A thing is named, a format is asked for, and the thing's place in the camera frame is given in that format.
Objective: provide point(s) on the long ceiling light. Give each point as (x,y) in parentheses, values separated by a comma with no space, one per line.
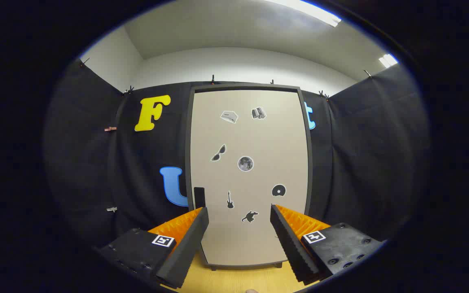
(312,11)

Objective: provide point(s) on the silver clip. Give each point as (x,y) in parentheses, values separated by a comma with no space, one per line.
(111,209)

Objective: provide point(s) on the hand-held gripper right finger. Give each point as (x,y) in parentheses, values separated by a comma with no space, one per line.
(291,248)

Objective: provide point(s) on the small ceiling light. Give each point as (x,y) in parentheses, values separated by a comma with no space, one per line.
(388,60)

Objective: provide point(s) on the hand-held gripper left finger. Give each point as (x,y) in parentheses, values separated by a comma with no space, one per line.
(189,248)

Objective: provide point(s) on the beige cabinet door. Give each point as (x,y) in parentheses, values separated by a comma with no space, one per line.
(259,142)

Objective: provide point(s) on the black backdrop cloth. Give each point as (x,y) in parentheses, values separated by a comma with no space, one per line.
(364,162)

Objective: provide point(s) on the dark grey cabinet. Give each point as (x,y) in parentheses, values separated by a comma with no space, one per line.
(246,86)

